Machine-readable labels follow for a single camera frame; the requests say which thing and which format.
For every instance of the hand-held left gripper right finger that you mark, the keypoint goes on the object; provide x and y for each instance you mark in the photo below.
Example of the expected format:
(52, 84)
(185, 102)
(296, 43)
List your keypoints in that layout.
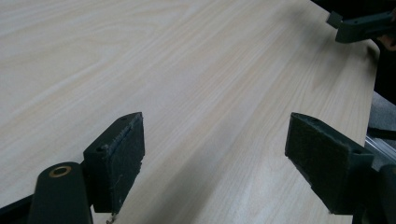
(327, 161)

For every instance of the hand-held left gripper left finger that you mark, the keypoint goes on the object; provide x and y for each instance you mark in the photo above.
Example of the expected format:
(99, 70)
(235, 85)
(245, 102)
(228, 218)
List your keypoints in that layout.
(120, 161)

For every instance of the silver metal rail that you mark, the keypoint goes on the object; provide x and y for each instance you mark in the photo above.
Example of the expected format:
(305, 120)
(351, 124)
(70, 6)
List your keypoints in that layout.
(381, 151)

